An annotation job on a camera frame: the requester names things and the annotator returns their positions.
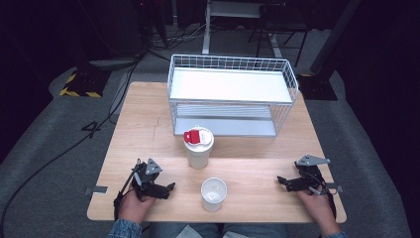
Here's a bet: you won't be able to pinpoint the white cup with red lid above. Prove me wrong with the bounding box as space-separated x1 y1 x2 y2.
182 124 215 171

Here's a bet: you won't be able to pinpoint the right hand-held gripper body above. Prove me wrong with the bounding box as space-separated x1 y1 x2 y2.
292 154 332 196

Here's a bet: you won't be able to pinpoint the white paper cup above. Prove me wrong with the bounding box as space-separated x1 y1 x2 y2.
200 177 229 213

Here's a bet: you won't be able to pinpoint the black metal chair frame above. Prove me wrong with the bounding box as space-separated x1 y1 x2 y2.
248 2 312 68

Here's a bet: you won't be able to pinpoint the white paper sheet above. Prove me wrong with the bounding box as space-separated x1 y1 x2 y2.
174 224 204 238

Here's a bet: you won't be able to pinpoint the white metal stand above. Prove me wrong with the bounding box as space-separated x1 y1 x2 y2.
201 0 284 60

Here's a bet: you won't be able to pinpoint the dark slanted stand with base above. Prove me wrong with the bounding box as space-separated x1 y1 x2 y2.
296 0 364 102

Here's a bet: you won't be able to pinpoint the long black floor cable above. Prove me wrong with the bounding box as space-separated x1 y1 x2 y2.
0 54 145 238

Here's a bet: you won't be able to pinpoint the person's left hand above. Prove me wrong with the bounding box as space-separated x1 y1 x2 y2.
117 187 157 225

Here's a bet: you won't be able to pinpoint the left hand-held gripper black cable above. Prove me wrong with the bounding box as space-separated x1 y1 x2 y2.
113 159 143 222

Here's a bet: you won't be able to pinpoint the person's legs in jeans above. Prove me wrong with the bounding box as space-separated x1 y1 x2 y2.
148 222 291 238

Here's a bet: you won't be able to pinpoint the yellow black striped stand base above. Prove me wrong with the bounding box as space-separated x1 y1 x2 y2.
58 66 112 99

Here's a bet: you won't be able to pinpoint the person's right hand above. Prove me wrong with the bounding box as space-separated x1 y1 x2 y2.
295 186 342 236

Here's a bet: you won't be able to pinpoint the grey tape piece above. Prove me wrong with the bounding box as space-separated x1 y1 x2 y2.
84 185 109 195
324 181 345 194

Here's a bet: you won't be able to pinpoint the white wire shelf rack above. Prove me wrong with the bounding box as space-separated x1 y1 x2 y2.
166 53 300 139

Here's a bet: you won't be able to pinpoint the hand-held gripper black cable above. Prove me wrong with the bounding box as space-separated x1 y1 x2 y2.
306 170 339 220
113 159 143 222

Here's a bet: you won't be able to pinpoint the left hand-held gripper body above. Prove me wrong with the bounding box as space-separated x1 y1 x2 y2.
131 158 164 199

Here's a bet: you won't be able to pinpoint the bundle of floor cables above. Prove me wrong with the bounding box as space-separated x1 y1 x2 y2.
147 22 212 53

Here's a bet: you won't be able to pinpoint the right hand-held gripper black cable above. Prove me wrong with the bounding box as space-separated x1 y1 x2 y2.
306 170 339 220

